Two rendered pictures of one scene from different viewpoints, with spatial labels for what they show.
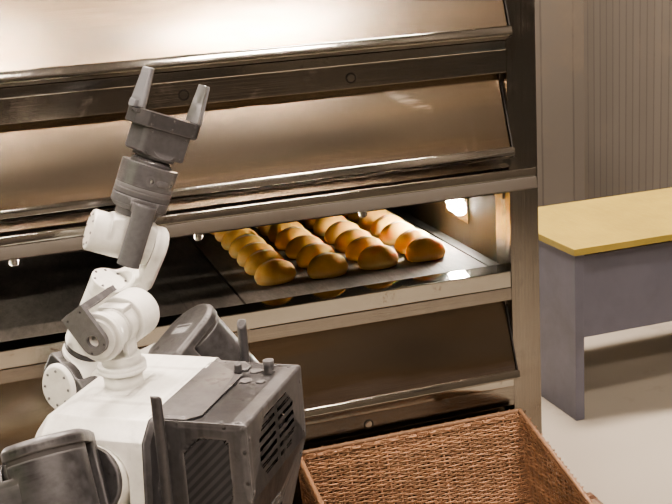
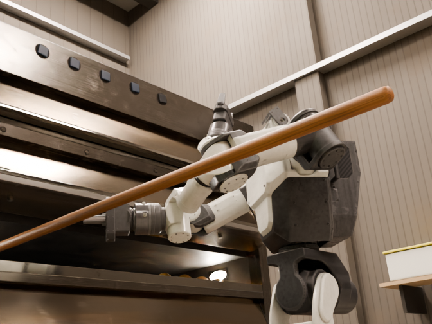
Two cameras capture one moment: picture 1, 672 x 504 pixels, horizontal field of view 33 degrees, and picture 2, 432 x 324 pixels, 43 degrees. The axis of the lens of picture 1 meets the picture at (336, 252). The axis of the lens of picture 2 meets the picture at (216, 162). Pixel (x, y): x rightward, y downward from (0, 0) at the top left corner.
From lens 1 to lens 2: 1.75 m
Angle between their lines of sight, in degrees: 48
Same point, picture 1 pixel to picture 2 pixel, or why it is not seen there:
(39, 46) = (108, 131)
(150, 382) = not seen: hidden behind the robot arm
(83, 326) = (278, 114)
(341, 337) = (206, 302)
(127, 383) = not seen: hidden behind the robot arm
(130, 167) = (220, 123)
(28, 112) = (100, 156)
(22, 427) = (79, 313)
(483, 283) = (254, 287)
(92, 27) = (126, 132)
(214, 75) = (166, 166)
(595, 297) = not seen: outside the picture
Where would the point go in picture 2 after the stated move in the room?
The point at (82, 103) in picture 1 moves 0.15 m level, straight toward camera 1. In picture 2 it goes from (120, 160) to (140, 148)
